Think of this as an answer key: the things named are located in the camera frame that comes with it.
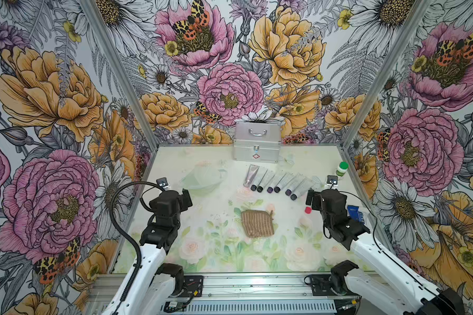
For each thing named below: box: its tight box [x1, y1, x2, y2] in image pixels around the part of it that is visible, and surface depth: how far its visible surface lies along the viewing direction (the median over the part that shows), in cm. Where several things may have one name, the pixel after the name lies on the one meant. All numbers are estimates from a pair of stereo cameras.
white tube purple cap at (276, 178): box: [266, 170, 286, 194], surface depth 107 cm
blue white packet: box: [346, 205, 365, 225], surface depth 94 cm
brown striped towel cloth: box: [241, 210, 274, 239], surface depth 89 cm
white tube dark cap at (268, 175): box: [256, 168, 276, 193], surface depth 107 cm
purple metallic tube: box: [243, 164, 260, 188], surface depth 110 cm
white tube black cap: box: [273, 171, 296, 193], surface depth 107 cm
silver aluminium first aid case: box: [232, 122, 282, 163], surface depth 111 cm
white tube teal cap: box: [250, 166, 269, 192], surface depth 108 cm
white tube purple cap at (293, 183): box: [285, 172, 305, 197], surface depth 106 cm
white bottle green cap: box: [335, 161, 349, 178], surface depth 103 cm
